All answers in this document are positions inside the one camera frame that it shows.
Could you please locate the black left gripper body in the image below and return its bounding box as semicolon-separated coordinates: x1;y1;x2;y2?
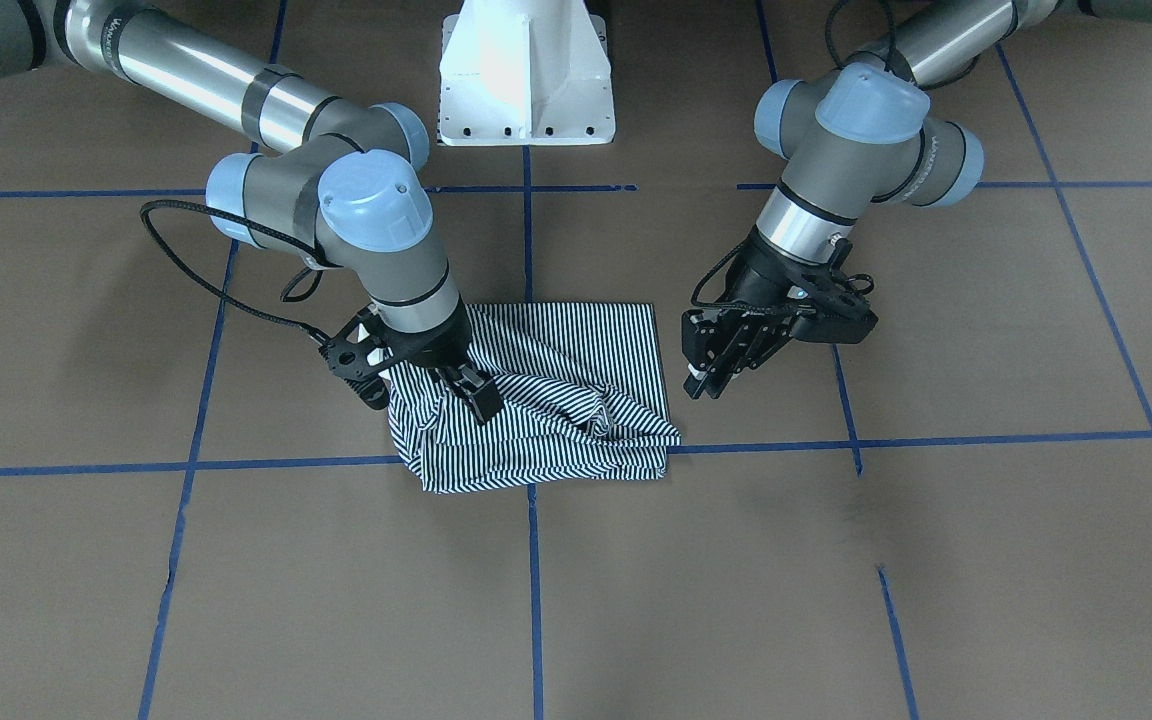
717;232;817;346

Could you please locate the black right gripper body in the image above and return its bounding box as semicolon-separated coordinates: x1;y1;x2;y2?
387;300;477;391

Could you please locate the navy white striped polo shirt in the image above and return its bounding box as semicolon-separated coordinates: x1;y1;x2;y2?
388;302;682;495

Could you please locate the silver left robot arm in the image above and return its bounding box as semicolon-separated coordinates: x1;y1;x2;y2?
681;1;1152;397

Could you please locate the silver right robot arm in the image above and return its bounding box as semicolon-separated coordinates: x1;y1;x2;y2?
0;1;503;424

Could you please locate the brown table cover mat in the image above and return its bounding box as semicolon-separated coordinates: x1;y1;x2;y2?
0;1;1152;719

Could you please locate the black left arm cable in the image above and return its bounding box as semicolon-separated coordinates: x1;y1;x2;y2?
691;0;982;311

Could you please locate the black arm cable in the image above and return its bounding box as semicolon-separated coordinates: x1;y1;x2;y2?
141;200;332;346
691;0;982;311

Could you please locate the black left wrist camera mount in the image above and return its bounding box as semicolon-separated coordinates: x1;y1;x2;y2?
786;238;878;344

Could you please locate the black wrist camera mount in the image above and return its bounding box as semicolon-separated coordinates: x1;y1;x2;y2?
317;305;411;411
786;238;878;344

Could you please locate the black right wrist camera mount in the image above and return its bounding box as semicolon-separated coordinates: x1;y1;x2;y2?
317;305;411;411

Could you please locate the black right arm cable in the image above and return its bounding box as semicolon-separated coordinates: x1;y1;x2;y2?
141;200;332;346

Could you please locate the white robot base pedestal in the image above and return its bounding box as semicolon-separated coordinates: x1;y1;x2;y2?
435;1;617;147

